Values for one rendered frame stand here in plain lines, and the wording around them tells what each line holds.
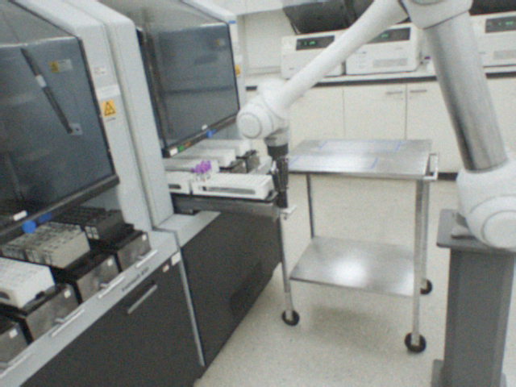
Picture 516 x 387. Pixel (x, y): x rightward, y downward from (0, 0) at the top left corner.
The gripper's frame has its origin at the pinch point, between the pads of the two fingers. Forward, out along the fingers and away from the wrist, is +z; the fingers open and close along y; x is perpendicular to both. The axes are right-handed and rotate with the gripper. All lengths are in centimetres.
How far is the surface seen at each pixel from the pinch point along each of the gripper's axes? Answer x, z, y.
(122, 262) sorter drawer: -34, 3, 46
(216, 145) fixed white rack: -50, -7, -41
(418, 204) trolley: 43, 10, -25
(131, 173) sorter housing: -43, -17, 25
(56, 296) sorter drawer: -34, -1, 69
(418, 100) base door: 25, 12, -229
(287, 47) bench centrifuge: -85, -38, -233
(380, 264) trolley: 25, 52, -47
